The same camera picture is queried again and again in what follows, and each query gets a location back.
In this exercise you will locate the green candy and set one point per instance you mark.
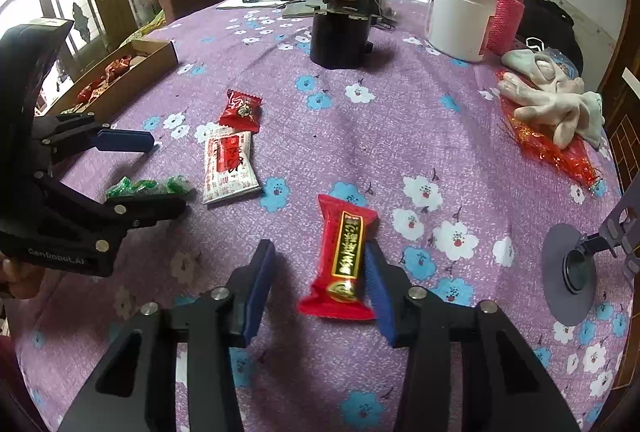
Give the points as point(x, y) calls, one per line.
point(145, 187)

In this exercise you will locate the brown wooden cabinet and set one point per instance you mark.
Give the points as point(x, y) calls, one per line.
point(625, 136)

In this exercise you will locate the brown cardboard box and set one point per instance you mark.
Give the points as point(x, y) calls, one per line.
point(150, 61)

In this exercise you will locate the white cloth glove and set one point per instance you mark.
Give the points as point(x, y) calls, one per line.
point(550, 106)
point(525, 61)

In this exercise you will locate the clear plastic jar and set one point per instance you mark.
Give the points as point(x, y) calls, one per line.
point(405, 1)

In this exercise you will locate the small red wrapped candy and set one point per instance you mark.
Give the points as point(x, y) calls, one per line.
point(241, 109)

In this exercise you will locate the purple floral tablecloth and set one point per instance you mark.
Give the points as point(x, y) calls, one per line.
point(450, 161)

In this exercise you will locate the red mesh bag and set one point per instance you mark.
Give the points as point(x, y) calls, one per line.
point(565, 156)

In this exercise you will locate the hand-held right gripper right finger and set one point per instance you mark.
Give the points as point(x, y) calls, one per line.
point(377, 294)

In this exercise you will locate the black pen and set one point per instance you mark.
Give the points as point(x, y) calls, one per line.
point(262, 0)

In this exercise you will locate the cartoon print plastic bag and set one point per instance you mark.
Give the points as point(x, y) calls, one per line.
point(562, 60)

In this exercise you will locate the white plastic jar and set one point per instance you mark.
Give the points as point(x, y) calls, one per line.
point(457, 21)

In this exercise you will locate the pink sleeved thermos bottle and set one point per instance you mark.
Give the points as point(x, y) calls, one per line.
point(505, 11)

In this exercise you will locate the grey notebook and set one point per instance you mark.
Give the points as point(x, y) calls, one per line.
point(300, 10)

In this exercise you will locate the white red snack packet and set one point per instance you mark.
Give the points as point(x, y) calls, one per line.
point(227, 166)

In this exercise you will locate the flat white box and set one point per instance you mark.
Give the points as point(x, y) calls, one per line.
point(632, 80)

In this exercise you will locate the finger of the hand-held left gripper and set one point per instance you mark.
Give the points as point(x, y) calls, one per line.
point(150, 211)
point(125, 140)

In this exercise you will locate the long red snack bar packet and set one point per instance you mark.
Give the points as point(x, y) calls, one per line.
point(340, 252)

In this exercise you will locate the person's left hand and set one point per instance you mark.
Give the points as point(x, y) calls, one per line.
point(22, 282)

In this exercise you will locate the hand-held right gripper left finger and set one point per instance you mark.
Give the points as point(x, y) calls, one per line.
point(260, 284)

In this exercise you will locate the yellow patterned cushion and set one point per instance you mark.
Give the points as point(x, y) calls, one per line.
point(150, 24)

